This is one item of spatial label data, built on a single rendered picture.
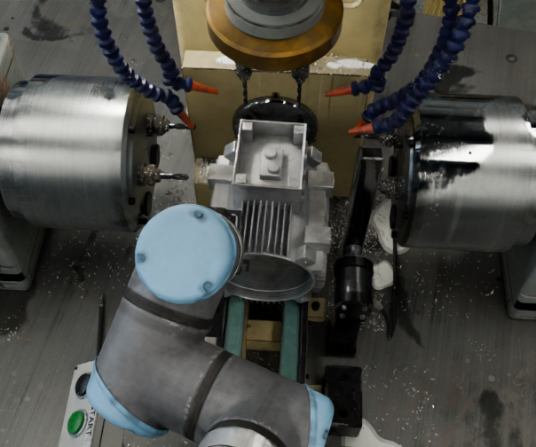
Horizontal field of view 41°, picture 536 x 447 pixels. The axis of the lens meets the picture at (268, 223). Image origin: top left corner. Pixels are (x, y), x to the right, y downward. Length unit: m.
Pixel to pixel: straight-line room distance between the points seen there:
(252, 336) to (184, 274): 0.59
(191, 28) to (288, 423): 0.80
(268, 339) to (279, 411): 0.58
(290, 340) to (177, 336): 0.49
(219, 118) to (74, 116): 0.27
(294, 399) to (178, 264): 0.16
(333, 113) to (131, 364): 0.67
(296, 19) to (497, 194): 0.39
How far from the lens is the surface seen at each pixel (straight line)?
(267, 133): 1.11
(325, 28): 0.95
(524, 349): 1.35
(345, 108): 1.22
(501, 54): 1.75
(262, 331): 1.24
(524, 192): 1.10
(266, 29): 0.92
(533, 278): 1.25
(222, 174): 1.12
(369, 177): 0.96
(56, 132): 1.11
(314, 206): 1.10
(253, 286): 1.16
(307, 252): 1.03
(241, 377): 0.68
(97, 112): 1.11
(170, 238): 0.66
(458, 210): 1.09
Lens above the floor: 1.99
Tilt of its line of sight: 59 degrees down
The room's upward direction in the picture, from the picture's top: straight up
